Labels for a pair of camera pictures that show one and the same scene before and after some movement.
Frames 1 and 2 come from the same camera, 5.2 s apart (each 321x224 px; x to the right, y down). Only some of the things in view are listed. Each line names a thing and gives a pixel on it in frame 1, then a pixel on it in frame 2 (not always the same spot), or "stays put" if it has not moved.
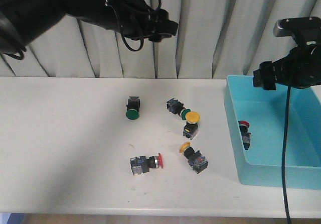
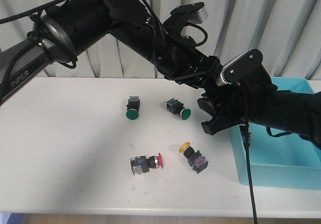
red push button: [244, 126] stays put
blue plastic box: [257, 118] stays put
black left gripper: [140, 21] to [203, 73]
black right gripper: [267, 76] to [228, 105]
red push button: [140, 164] stays put
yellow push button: [195, 160] stays put
